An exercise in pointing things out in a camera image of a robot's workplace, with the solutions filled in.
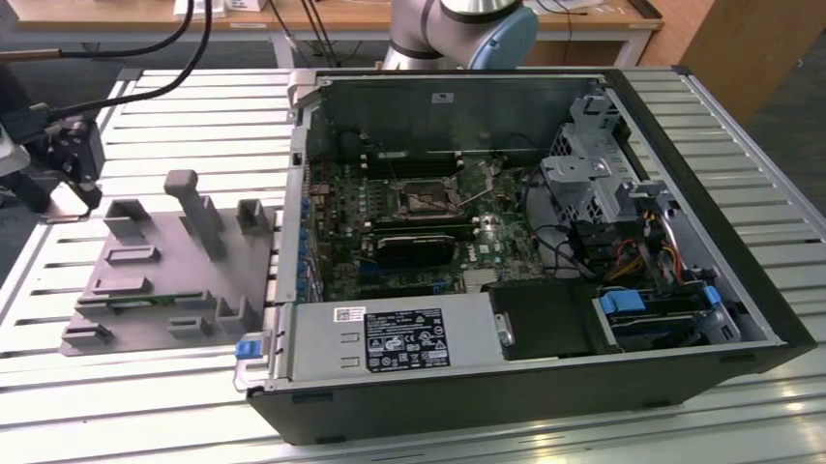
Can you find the CPU socket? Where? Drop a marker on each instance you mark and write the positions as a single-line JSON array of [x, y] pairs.
[[426, 198]]

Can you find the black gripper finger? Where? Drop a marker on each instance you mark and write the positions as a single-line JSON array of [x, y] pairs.
[[29, 191], [74, 150]]

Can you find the silver power supply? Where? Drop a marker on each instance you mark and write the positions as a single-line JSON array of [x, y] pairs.
[[324, 343]]

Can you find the black RAM slot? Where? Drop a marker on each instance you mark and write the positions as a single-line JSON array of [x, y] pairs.
[[413, 159], [413, 170]]

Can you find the grey case bracket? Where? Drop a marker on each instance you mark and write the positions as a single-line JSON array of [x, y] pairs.
[[304, 89]]

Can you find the grey parts rack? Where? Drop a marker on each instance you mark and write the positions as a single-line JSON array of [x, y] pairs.
[[181, 270]]

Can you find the hard disk in blue carrier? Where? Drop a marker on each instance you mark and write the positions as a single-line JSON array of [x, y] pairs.
[[621, 302]]

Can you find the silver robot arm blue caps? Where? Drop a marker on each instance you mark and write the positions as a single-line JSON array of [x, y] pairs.
[[413, 29]]

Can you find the wooden desk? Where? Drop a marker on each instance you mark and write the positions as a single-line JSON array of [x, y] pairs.
[[324, 19]]

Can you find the black RAM stick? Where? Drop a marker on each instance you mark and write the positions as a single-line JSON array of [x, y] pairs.
[[420, 222]]

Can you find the blue case latch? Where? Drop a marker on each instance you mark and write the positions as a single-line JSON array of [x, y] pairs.
[[250, 350]]

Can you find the black plastic shroud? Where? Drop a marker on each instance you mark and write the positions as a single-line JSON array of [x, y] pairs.
[[549, 319]]

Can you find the silver drive cage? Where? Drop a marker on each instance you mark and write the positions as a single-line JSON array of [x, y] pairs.
[[574, 183]]

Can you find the white box blue print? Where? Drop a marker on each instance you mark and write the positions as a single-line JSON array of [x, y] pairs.
[[249, 5]]

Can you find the black open PC case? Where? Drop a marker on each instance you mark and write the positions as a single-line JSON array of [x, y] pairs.
[[452, 406]]

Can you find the green motherboard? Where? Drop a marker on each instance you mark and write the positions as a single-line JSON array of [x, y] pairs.
[[510, 232]]

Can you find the small silver heat sink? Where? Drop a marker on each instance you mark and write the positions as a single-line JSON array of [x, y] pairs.
[[481, 280]]

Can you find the wooden cabinet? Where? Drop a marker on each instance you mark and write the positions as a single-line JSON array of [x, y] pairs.
[[749, 48]]

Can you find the blue plastic clip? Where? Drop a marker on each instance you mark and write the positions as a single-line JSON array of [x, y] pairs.
[[712, 296]]

